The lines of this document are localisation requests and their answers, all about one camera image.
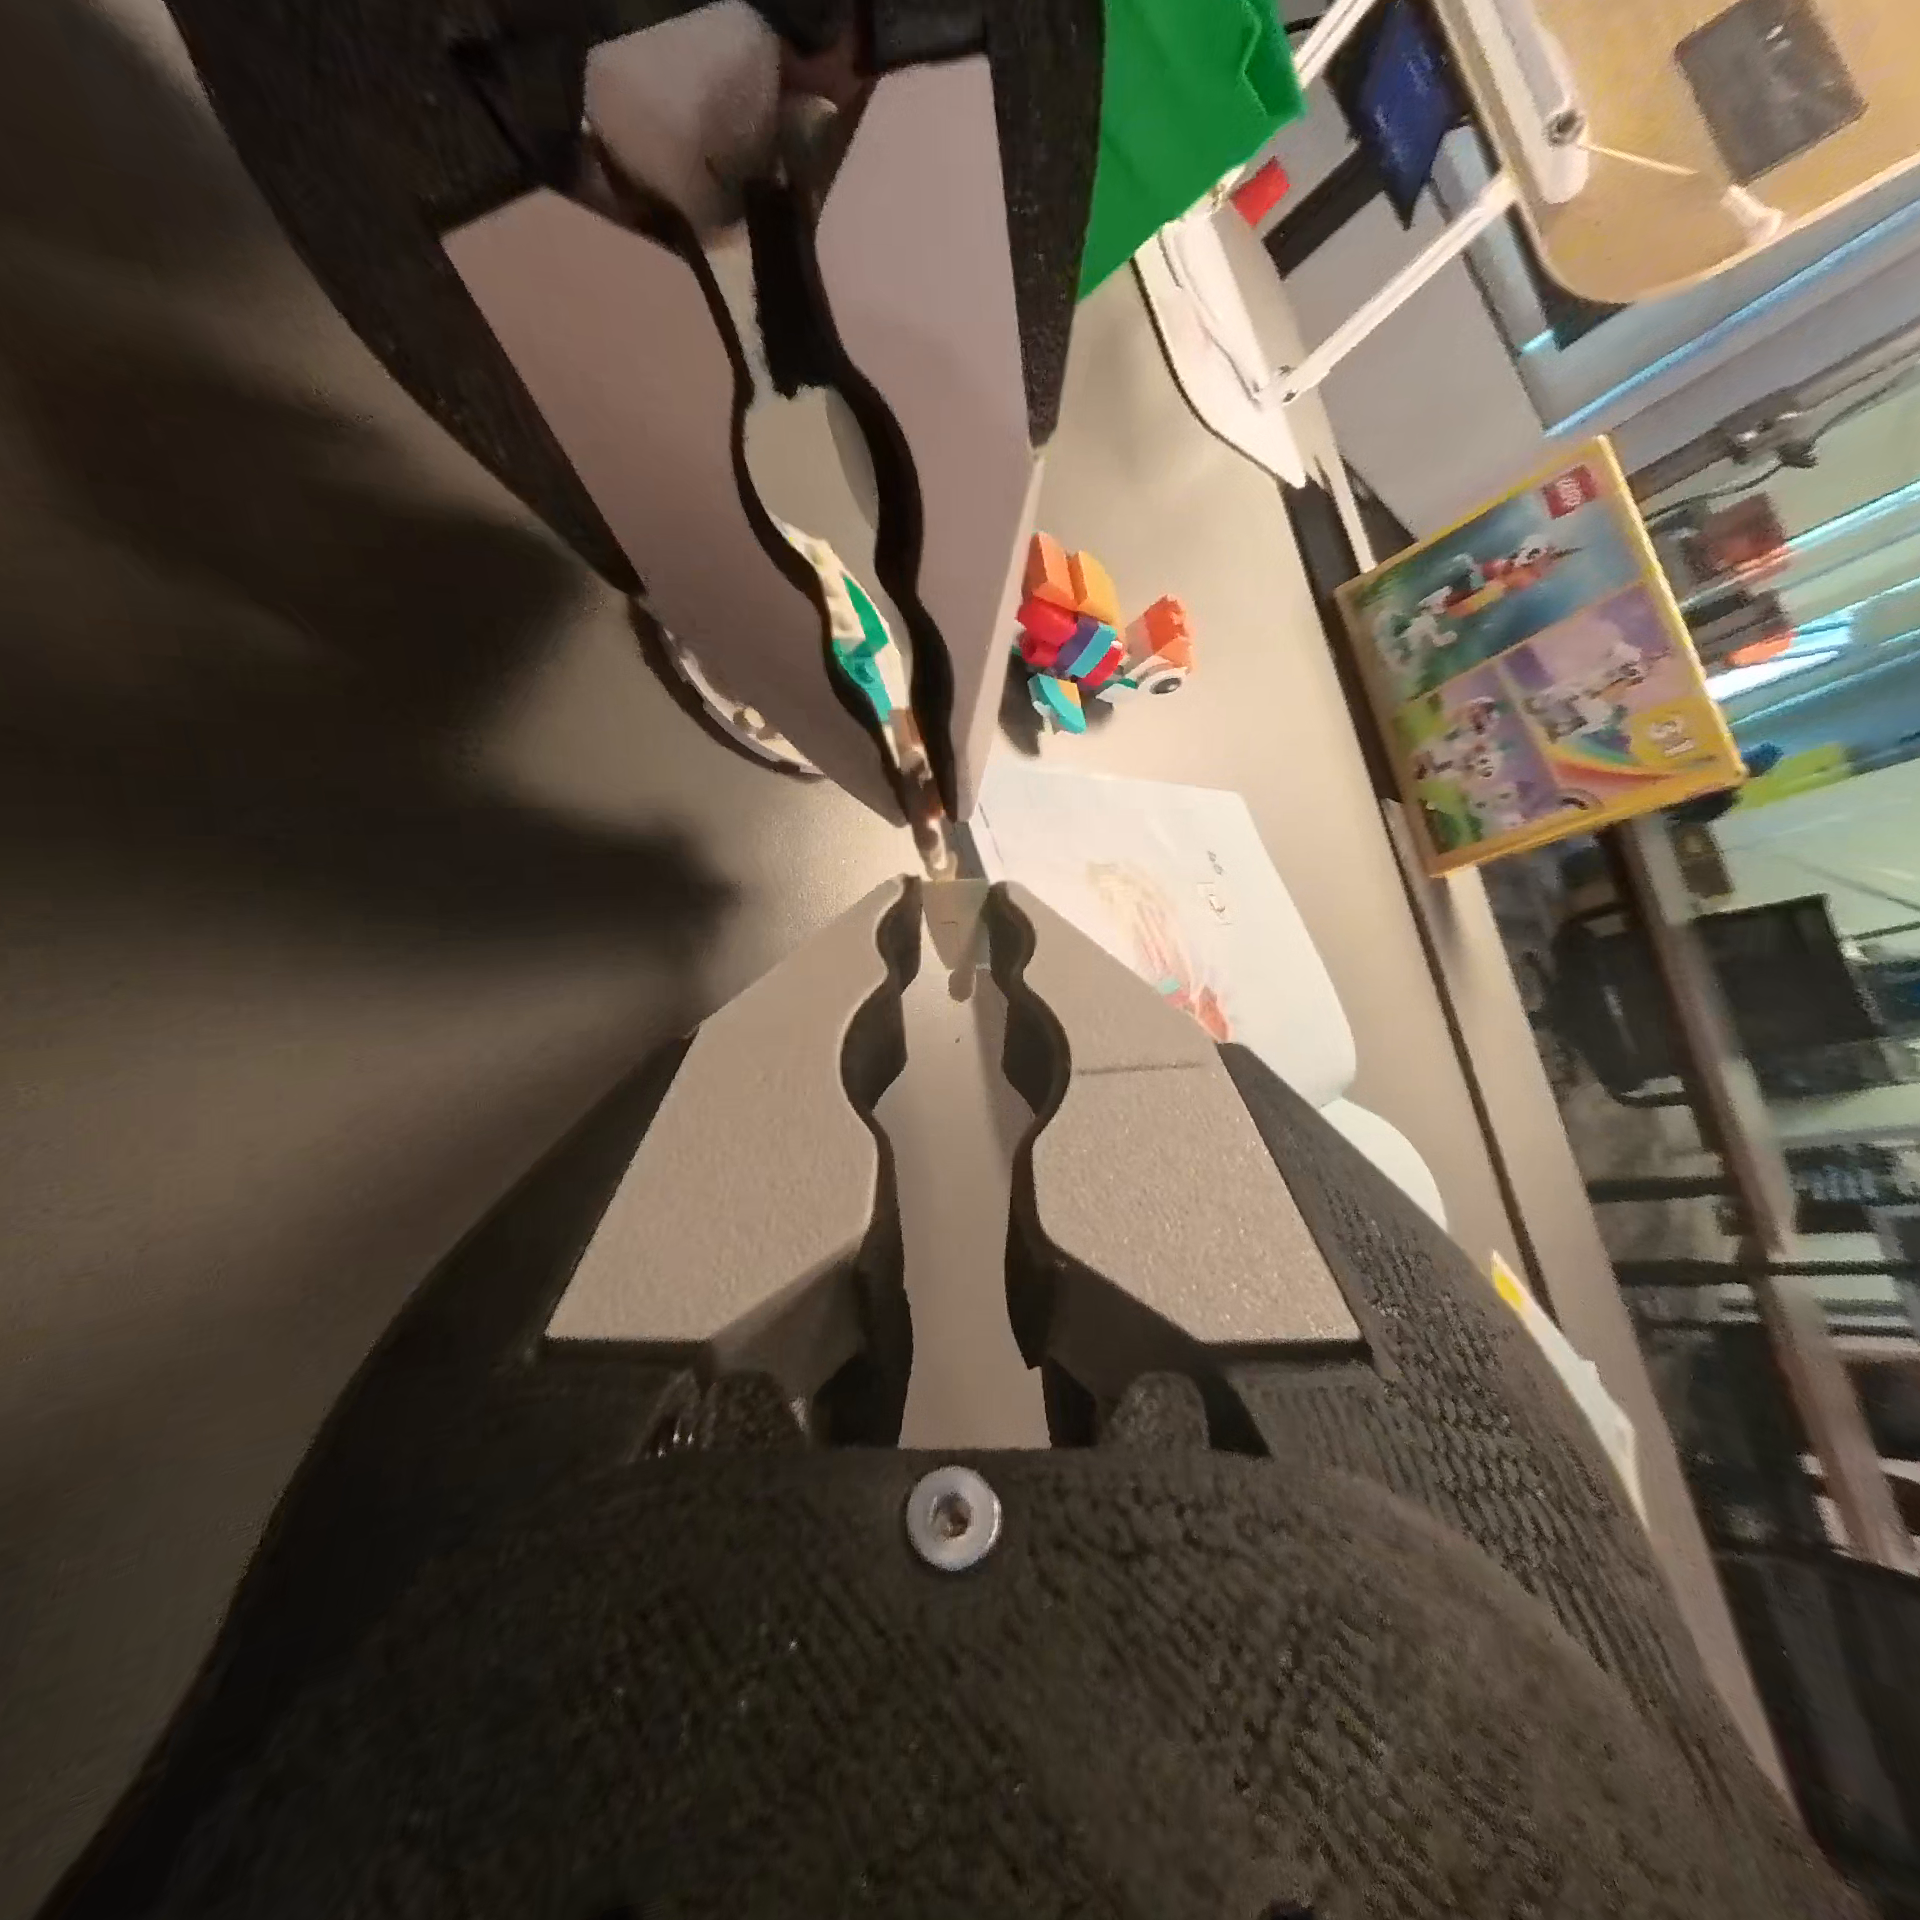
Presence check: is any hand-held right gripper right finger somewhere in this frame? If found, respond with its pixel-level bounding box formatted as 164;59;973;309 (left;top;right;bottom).
982;881;1368;1449

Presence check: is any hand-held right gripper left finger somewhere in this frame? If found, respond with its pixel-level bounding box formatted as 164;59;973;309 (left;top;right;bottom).
544;879;922;1450

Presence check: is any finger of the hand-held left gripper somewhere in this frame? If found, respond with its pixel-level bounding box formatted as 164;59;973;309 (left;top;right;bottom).
447;183;959;827
746;55;1049;827

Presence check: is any colourful lego fish model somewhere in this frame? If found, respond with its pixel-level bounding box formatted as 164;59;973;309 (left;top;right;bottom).
1008;527;1205;739

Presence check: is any round white teal lego base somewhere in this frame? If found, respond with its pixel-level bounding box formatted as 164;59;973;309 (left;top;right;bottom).
641;515;944;824

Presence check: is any open lego instruction booklet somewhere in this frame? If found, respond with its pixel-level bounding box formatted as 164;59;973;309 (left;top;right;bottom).
970;765;1448;1233

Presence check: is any yellow lego set box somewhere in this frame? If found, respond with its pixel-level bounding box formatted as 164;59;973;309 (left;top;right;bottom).
1332;434;1752;879

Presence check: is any green plastic bin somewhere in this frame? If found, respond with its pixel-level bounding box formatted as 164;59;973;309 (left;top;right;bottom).
1076;0;1308;298

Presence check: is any white plastic bag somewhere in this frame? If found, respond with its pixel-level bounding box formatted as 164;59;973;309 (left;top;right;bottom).
1485;1251;1636;1488

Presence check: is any dark blue box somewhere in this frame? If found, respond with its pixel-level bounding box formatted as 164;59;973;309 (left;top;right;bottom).
1332;0;1470;208

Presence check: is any light wooden board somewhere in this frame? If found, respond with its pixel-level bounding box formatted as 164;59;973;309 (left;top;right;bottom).
1430;0;1920;309

